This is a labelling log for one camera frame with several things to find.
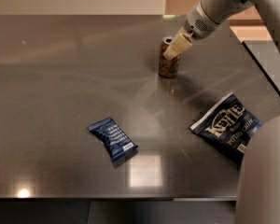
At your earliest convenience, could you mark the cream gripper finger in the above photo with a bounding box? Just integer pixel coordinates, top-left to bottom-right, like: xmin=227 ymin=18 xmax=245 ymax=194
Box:
xmin=163 ymin=33 xmax=192 ymax=60

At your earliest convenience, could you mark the orange soda can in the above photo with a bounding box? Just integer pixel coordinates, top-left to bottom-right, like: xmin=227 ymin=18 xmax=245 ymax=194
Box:
xmin=159 ymin=36 xmax=180 ymax=78

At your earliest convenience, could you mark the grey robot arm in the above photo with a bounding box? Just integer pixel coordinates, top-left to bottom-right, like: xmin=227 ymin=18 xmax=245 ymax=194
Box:
xmin=164 ymin=0 xmax=280 ymax=224

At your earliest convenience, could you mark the grey side counter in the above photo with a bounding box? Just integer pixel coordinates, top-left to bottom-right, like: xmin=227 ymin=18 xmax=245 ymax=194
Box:
xmin=242 ymin=40 xmax=280 ymax=96

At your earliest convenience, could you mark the blue Kettle chips bag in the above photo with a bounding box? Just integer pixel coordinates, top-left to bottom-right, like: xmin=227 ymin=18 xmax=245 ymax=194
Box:
xmin=189 ymin=92 xmax=262 ymax=164

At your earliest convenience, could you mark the small blue snack packet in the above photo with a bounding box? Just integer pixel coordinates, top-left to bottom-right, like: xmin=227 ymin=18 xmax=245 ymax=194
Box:
xmin=88 ymin=118 xmax=138 ymax=162

